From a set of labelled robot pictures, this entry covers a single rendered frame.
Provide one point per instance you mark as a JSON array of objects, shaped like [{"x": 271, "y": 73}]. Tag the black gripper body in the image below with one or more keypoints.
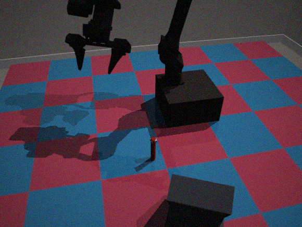
[{"x": 122, "y": 44}]

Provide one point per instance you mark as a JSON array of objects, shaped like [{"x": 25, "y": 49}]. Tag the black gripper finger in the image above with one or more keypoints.
[
  {"x": 116, "y": 54},
  {"x": 79, "y": 53}
]

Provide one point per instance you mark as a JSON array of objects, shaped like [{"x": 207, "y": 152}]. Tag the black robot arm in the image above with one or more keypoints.
[{"x": 168, "y": 48}]

